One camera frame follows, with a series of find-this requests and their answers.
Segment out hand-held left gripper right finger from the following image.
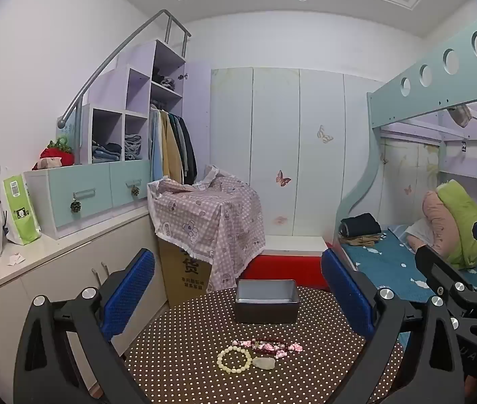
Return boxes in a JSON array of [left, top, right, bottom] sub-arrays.
[[320, 247, 473, 404]]

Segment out green blanket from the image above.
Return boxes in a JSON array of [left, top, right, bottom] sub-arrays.
[[437, 179, 477, 269]]

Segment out white wardrobe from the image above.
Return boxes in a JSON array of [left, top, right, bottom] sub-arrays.
[[209, 66, 387, 239]]

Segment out dark red bead bracelet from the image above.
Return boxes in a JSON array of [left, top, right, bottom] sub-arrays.
[[249, 337, 286, 358]]

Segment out wide teal drawer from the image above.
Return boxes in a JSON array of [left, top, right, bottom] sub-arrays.
[[24, 163, 115, 240]]

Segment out blue fish print bed sheet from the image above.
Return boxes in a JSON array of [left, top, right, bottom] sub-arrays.
[[341, 224, 477, 304]]

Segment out folded light jeans pile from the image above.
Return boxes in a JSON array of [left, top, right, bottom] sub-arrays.
[[124, 134, 144, 161]]

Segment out dark hanging jacket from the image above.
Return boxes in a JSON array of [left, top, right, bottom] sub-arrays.
[[168, 111, 198, 186]]

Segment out teal bunk bed frame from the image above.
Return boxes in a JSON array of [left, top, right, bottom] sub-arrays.
[[333, 18, 477, 271]]

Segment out cream bead bracelet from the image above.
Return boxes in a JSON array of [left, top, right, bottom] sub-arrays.
[[216, 345, 253, 373]]

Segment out grey metal tin box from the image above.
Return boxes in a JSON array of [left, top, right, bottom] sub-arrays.
[[233, 279, 301, 325]]

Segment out beige low cabinet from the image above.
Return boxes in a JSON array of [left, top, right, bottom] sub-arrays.
[[0, 208, 170, 393]]

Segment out light blue hanging shirt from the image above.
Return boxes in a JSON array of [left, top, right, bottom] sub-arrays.
[[150, 107, 164, 182]]

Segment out dark folded clothes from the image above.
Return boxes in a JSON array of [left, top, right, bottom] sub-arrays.
[[152, 74, 176, 92]]

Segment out white pillow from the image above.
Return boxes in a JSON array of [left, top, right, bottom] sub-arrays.
[[403, 218, 433, 250]]

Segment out grey metal handrail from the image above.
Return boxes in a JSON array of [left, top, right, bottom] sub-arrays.
[[59, 9, 192, 129]]

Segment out red stool with white top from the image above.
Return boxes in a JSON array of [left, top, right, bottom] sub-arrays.
[[242, 236, 332, 291]]

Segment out pink checked cloth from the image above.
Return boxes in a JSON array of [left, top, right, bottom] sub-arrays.
[[147, 164, 267, 294]]

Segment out cardboard box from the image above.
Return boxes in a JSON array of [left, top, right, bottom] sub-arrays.
[[157, 238, 215, 309]]

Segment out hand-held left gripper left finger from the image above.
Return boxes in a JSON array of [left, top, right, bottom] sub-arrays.
[[13, 247, 157, 404]]

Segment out pale jade pendant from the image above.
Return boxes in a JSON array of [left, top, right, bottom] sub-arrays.
[[251, 356, 277, 371]]

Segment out folded dark jeans pile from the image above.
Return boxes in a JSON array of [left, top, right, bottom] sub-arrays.
[[91, 140, 122, 163]]

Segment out narrow teal drawer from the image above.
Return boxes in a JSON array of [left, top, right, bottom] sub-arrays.
[[109, 159, 153, 209]]

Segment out green and white bag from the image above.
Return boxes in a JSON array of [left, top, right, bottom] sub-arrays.
[[2, 172, 42, 246]]

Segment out red strawberry plush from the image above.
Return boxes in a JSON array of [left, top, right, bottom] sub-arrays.
[[32, 136, 75, 171]]

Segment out pink pillow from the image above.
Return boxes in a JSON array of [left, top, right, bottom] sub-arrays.
[[422, 190, 458, 258]]

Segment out folded dark garment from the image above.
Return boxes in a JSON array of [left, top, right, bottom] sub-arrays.
[[338, 212, 383, 238]]

